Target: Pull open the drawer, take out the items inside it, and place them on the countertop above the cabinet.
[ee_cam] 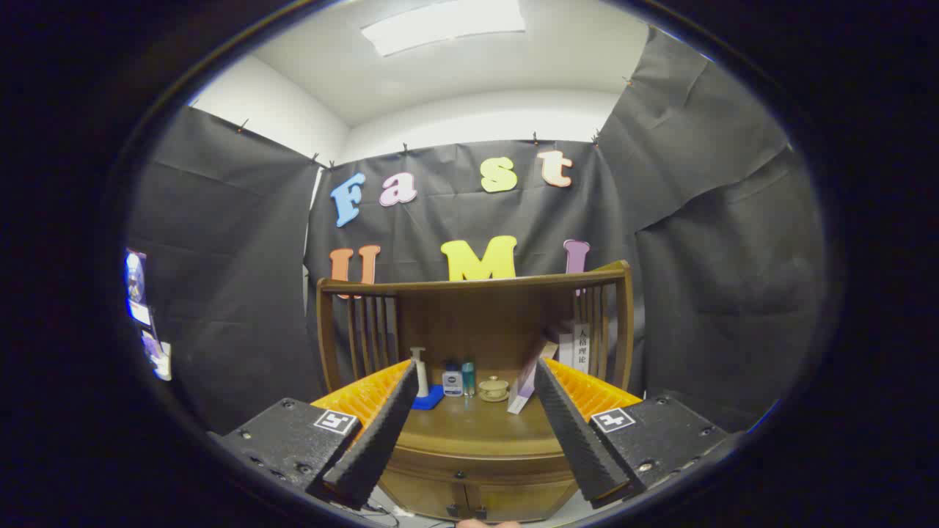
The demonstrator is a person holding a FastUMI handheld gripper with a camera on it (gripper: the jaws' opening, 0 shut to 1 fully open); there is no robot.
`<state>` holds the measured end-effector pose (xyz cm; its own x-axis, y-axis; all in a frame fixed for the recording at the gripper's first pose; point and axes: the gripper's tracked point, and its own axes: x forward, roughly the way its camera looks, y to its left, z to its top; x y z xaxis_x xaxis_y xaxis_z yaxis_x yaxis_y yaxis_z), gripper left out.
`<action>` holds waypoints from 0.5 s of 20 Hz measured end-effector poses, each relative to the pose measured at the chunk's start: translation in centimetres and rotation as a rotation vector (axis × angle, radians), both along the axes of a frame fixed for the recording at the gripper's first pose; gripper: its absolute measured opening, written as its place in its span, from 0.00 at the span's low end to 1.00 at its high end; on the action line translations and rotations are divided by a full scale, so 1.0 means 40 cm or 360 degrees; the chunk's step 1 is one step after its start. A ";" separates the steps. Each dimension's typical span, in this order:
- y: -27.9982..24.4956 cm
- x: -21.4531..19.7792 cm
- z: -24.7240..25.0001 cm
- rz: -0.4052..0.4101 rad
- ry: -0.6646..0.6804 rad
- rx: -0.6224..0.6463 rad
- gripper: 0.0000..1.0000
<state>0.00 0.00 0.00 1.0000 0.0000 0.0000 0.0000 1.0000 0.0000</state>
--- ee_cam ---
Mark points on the slim teal bottle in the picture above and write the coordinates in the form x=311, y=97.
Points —
x=468, y=380

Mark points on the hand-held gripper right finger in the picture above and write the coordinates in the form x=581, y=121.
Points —
x=576, y=433

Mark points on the wooden countertop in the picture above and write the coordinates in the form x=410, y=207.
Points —
x=469, y=425

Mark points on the blue cloth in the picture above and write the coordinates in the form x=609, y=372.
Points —
x=433, y=400

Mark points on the purple leaning book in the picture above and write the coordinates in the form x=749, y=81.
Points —
x=524, y=389

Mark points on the wooden cabinet door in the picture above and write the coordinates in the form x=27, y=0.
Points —
x=524, y=502
x=425, y=495

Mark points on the small white bottle blue cap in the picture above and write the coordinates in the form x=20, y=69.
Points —
x=452, y=383

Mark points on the blue wall poster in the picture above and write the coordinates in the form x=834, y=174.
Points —
x=135, y=279

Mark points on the wooden cabinet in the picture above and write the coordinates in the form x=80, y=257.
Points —
x=477, y=323

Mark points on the wooden drawer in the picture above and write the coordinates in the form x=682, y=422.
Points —
x=477, y=469

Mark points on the white book black lettering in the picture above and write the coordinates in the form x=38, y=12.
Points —
x=582, y=348

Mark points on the white pump bottle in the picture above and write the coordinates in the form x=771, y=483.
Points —
x=422, y=374

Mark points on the white side table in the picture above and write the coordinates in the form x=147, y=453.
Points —
x=158, y=352

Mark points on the black backdrop cloth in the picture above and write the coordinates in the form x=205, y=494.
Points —
x=235, y=257

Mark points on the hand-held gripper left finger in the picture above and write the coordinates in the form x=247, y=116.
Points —
x=374, y=440

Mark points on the beige lidded teacup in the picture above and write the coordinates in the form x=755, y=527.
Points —
x=494, y=389

